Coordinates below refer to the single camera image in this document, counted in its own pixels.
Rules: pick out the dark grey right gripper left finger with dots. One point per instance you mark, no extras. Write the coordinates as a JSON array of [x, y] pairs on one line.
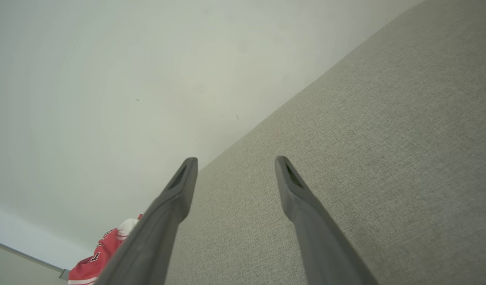
[[155, 233]]

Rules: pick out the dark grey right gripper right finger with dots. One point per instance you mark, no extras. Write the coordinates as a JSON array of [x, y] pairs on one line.
[[322, 237]]

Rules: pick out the red white basketball jersey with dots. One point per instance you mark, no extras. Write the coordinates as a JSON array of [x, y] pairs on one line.
[[94, 263]]

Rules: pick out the grey fabric sofa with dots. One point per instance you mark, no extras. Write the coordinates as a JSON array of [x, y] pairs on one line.
[[385, 138]]

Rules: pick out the white skirting board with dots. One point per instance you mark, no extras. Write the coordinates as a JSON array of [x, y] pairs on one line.
[[25, 237]]

